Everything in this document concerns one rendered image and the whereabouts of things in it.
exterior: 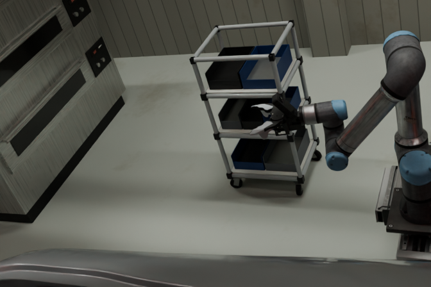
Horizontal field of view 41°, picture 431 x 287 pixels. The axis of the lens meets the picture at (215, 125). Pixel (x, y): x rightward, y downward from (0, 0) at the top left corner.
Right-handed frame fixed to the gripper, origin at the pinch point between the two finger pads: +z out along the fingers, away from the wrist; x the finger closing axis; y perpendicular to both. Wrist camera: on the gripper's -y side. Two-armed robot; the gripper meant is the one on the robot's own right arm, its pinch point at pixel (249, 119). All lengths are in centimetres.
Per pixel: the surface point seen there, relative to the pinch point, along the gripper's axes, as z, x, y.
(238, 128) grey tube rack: 33, 94, 89
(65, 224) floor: 166, 72, 134
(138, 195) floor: 117, 93, 137
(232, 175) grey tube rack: 45, 87, 123
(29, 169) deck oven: 185, 97, 102
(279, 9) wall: 16, 274, 124
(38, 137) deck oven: 179, 116, 90
